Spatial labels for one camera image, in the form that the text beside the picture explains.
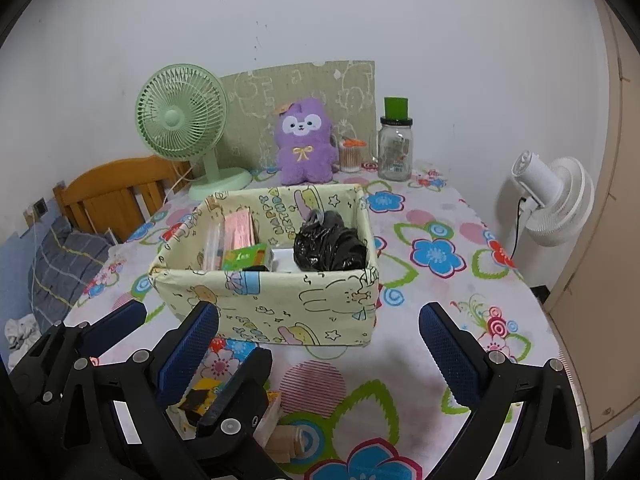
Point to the small green box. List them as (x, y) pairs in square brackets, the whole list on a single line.
[(245, 257)]

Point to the green plastic cup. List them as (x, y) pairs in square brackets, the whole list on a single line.
[(395, 108)]

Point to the printed cardboard board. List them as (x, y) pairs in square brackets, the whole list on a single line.
[(260, 90)]

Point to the white crumpled cloth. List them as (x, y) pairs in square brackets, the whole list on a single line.
[(20, 332)]

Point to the grey plaid pillow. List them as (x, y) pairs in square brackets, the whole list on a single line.
[(65, 265)]

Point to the white clip fan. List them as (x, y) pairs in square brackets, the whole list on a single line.
[(542, 180)]

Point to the yellow printed fabric storage box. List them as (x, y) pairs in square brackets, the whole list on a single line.
[(300, 305)]

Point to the clear cotton swab jar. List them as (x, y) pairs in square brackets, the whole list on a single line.
[(350, 160)]

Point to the wooden bed headboard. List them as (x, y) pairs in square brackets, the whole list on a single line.
[(100, 180)]

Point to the beige wooden blocks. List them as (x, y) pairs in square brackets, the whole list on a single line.
[(285, 442)]

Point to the pink tissue packet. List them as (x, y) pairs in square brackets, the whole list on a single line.
[(237, 230)]

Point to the beige door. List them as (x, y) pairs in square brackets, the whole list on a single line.
[(610, 210)]

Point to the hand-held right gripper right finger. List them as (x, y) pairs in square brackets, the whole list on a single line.
[(450, 360)]

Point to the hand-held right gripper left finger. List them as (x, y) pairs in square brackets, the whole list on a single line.
[(192, 345)]

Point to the yellow and black packet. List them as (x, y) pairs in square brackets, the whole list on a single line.
[(205, 392)]

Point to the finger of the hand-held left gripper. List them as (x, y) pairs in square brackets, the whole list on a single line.
[(120, 315), (240, 390)]

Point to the purple plush bunny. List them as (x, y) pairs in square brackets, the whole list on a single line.
[(302, 165)]

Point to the green desk fan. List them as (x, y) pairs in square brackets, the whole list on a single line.
[(172, 117)]

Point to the white packet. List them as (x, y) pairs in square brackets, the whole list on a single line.
[(282, 260)]

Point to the clear plastic packet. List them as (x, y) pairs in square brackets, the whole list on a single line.
[(214, 245)]

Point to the black plastic bag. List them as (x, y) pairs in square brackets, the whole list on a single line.
[(330, 245)]

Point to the orange and white small box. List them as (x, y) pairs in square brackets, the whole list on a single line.
[(272, 405)]

